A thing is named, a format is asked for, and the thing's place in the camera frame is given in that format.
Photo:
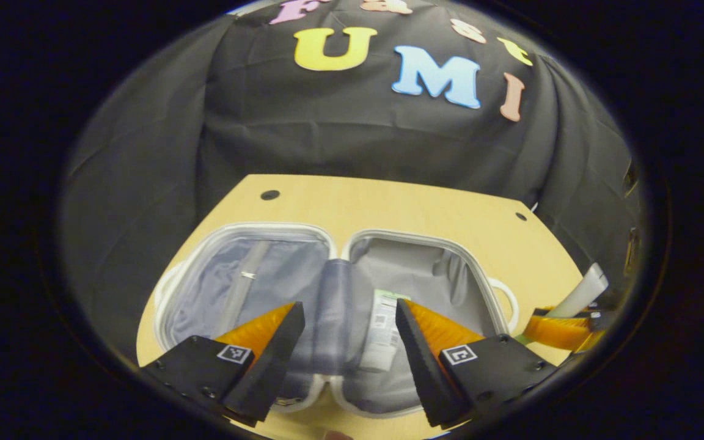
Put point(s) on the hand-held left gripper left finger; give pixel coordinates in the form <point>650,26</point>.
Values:
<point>272,370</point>

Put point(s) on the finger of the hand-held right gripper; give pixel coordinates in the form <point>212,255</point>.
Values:
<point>593,316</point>
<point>557,333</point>

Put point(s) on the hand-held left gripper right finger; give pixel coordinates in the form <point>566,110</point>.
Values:
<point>422,373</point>

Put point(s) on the white suitcase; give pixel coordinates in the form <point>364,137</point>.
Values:
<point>425,269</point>

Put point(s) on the black backdrop cloth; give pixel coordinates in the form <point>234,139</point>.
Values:
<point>327,140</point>

